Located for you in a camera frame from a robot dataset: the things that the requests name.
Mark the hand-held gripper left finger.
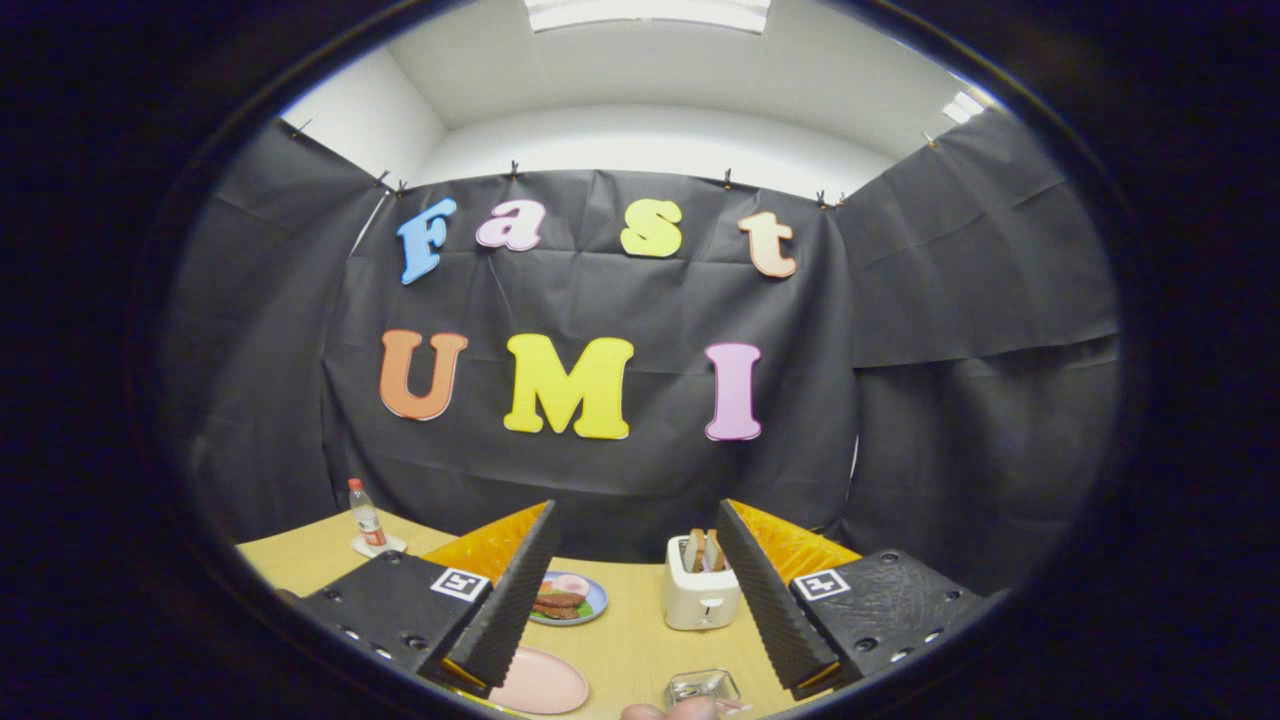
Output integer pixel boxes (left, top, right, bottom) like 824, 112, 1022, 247
293, 500, 561, 699

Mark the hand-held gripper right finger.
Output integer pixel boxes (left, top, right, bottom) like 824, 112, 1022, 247
716, 498, 991, 701

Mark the white toaster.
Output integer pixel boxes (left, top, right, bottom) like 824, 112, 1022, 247
662, 534, 742, 632

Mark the pink round plate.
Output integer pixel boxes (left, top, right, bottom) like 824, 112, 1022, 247
490, 647, 590, 715

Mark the blue food plate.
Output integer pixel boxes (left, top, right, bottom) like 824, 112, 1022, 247
528, 571, 609, 627

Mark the clear water bottle red label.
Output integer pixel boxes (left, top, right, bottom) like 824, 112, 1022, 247
347, 478, 386, 548

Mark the large ceiling light panel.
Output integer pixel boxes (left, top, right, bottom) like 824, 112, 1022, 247
523, 0, 773, 34

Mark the metal wire cutlery basket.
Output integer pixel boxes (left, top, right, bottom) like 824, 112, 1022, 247
665, 669, 741, 711

